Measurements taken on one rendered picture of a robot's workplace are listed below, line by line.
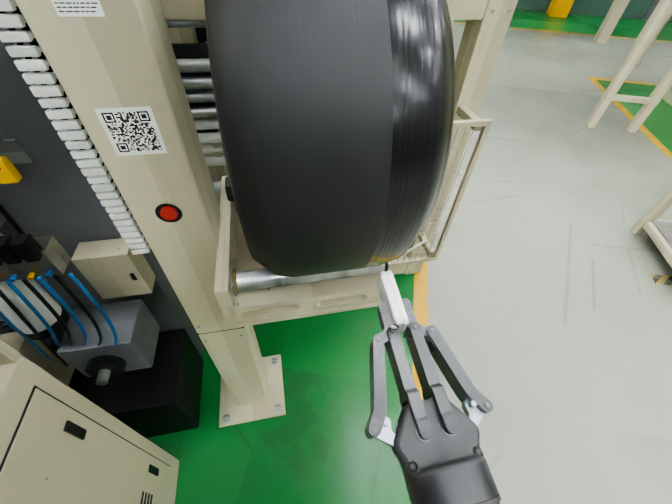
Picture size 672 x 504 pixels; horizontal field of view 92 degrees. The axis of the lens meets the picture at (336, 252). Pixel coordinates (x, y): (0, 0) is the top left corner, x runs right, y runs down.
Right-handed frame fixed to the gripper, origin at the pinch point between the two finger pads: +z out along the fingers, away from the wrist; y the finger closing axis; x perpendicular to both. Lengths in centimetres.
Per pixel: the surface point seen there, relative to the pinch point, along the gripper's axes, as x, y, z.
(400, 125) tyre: -13.1, -2.9, 15.6
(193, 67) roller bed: 6, 28, 72
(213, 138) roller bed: 24, 28, 69
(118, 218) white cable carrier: 14, 42, 31
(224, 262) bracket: 23.3, 24.2, 24.8
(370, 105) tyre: -15.0, 0.7, 16.9
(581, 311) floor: 120, -144, 32
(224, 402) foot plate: 117, 44, 18
